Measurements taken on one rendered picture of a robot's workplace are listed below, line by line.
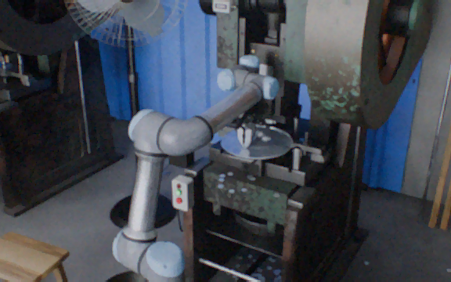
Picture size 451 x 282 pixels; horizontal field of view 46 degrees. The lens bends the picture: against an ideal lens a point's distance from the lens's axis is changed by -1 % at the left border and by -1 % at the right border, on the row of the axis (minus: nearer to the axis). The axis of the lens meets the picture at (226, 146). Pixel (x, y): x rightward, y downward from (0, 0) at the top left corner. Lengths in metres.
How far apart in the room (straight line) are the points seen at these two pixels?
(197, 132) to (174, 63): 2.34
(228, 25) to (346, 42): 0.63
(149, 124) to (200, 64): 2.17
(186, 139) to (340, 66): 0.51
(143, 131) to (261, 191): 0.67
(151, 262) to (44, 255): 0.78
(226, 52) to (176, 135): 0.64
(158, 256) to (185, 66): 2.34
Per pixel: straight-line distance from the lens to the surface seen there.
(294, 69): 2.01
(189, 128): 1.60
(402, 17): 1.90
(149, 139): 1.65
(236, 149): 2.11
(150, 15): 2.59
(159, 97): 4.07
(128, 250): 1.79
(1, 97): 3.28
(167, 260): 1.70
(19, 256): 2.42
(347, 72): 1.65
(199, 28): 3.73
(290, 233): 2.10
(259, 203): 2.17
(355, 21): 1.59
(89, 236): 3.05
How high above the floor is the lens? 1.71
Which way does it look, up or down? 26 degrees down
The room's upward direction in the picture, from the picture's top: straight up
